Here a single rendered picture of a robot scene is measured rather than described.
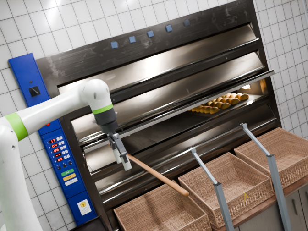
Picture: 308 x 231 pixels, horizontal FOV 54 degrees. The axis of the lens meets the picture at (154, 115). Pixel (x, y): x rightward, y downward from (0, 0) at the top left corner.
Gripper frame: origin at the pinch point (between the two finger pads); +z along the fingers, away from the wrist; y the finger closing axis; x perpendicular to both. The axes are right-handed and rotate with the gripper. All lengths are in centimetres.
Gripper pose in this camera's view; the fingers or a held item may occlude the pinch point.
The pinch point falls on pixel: (123, 163)
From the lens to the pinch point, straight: 139.5
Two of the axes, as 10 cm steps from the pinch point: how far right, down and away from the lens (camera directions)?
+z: 3.2, 9.3, 2.0
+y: 3.7, 0.7, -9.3
